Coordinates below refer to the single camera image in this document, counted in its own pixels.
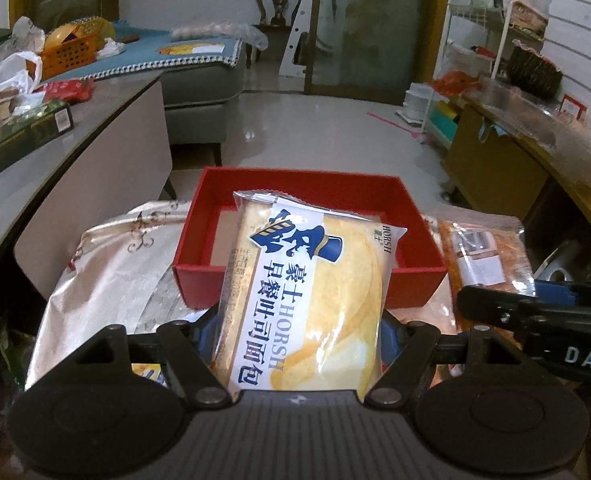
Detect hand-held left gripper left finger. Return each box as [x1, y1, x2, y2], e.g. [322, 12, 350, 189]
[39, 309, 237, 408]

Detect dark wooden chair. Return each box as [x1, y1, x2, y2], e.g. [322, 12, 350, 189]
[254, 0, 306, 28]

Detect white crumpled tissue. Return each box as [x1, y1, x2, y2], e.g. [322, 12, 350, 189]
[96, 37, 124, 59]

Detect dark woven basket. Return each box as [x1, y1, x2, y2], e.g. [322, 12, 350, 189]
[504, 44, 565, 99]

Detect white folding board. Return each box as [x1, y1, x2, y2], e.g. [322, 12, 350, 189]
[278, 0, 357, 79]

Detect white plastic bag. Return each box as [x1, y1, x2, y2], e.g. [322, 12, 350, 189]
[0, 51, 43, 97]

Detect grey curved table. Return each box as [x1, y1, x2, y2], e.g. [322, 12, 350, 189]
[0, 67, 176, 311]

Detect blue crochet-edged blanket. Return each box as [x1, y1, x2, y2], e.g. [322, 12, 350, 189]
[40, 27, 246, 82]

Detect white cart with coloured rolls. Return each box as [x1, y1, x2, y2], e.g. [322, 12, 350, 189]
[424, 99, 462, 152]

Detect dark green box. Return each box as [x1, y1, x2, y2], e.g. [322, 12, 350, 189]
[0, 100, 73, 183]

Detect orange snack packet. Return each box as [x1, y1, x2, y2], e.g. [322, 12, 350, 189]
[438, 219, 537, 311]

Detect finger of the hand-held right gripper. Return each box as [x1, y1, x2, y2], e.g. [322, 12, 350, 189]
[457, 284, 542, 335]
[533, 279, 591, 307]

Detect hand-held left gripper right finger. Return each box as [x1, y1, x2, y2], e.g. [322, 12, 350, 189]
[363, 314, 547, 409]

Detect beige printed tablecloth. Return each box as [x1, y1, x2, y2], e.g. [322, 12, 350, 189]
[25, 199, 526, 396]

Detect yellow netted fruit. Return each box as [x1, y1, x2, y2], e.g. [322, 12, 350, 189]
[45, 16, 117, 43]

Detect clear plastic sheet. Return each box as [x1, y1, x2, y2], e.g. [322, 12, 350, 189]
[468, 76, 591, 161]

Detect yellow bread packet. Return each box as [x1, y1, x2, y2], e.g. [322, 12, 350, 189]
[210, 189, 409, 395]

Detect wooden cabinet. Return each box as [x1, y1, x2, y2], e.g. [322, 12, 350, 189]
[442, 89, 591, 263]

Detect crumpled clear plastic bag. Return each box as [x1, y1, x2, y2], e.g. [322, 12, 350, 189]
[10, 16, 46, 53]

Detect white wire rack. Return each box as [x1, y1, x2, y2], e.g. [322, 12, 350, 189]
[445, 0, 519, 81]

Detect grey sofa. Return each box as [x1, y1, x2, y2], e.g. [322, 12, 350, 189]
[95, 20, 250, 167]

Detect white stacked plastic containers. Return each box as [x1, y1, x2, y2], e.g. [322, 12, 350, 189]
[402, 82, 435, 124]

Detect frosted glass door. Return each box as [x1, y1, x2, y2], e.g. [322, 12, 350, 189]
[311, 0, 453, 98]

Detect pink fly swatter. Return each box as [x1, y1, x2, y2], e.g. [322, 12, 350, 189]
[367, 111, 422, 139]

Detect red plastic bag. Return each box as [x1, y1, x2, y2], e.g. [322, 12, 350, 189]
[432, 70, 477, 97]

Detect orange plastic basket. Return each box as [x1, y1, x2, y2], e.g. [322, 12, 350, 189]
[38, 32, 101, 81]

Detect red foil packet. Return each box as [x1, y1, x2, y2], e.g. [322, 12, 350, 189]
[38, 79, 96, 104]

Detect red cardboard box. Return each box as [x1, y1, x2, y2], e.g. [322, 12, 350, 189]
[172, 166, 449, 311]

